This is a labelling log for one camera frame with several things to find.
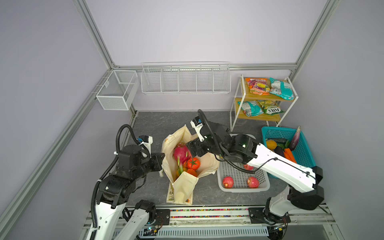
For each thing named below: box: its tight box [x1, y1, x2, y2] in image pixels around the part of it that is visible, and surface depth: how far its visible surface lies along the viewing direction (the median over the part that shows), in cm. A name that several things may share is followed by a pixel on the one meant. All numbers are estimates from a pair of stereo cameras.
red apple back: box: [247, 176, 260, 189], surface depth 81 cm
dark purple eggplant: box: [274, 146, 285, 157], surface depth 96 cm
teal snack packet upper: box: [269, 77, 294, 101], surface depth 84 cm
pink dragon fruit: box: [173, 144, 192, 175], surface depth 82 cm
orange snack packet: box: [245, 78, 271, 96], surface depth 84 cm
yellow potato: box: [266, 139, 278, 151], surface depth 98 cm
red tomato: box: [187, 157, 201, 170], surface depth 82 cm
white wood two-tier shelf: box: [230, 74, 299, 132], surface depth 88 cm
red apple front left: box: [222, 176, 234, 189], surface depth 82 cm
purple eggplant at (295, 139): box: [289, 125, 301, 151], surface depth 96 cm
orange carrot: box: [283, 148, 297, 164], surface depth 96 cm
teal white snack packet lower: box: [237, 100, 264, 117], surface depth 98 cm
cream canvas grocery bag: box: [160, 124, 220, 205], surface depth 74 cm
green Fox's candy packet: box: [258, 100, 285, 116], surface depth 98 cm
